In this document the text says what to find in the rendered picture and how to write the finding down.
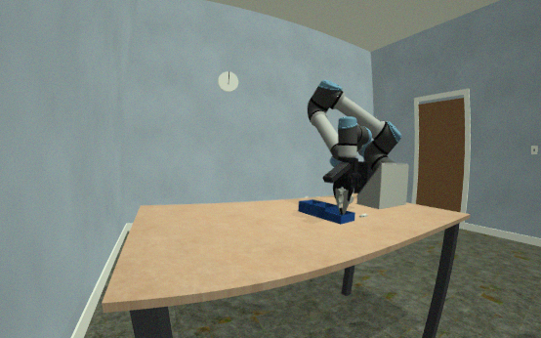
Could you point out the blue rack of bins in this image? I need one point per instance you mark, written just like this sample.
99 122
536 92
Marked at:
323 211

